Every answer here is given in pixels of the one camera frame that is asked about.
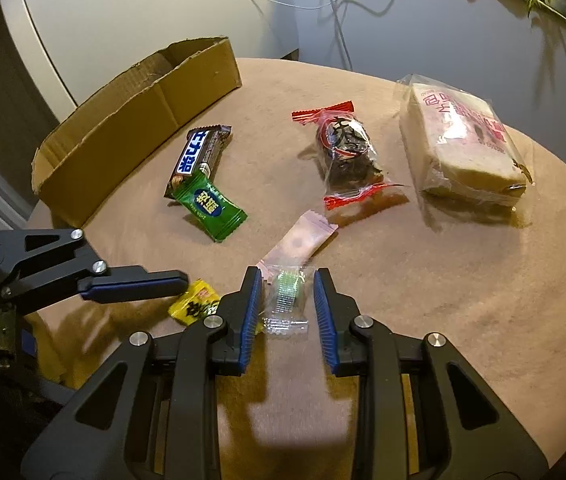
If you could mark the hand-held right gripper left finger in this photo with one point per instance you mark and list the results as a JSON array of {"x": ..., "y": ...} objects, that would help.
[{"x": 249, "y": 320}]

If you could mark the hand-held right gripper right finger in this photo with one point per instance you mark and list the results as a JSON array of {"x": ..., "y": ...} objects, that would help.
[{"x": 324, "y": 320}]

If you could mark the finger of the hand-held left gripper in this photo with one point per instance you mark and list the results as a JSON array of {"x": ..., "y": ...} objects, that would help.
[{"x": 133, "y": 281}]

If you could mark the clear green candy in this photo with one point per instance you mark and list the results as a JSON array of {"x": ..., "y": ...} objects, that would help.
[{"x": 285, "y": 300}]

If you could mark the yellow candy packet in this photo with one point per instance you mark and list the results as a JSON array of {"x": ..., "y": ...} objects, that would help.
[{"x": 193, "y": 305}]

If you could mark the pink snack packet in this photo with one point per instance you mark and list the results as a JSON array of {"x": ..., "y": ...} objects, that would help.
[{"x": 303, "y": 237}]

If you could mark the dark green candy packet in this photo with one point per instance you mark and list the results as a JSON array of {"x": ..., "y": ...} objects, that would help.
[{"x": 208, "y": 205}]

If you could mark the brown cardboard box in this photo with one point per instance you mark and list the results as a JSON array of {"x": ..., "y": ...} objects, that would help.
[{"x": 113, "y": 160}]

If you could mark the brown chocolate bar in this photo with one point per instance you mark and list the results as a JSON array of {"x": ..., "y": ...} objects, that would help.
[{"x": 195, "y": 155}]

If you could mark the dark plum packet red ends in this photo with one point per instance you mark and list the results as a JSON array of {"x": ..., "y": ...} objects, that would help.
[{"x": 348, "y": 150}]

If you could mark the bagged sliced bread loaf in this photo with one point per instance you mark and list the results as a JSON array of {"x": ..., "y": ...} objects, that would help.
[{"x": 463, "y": 150}]

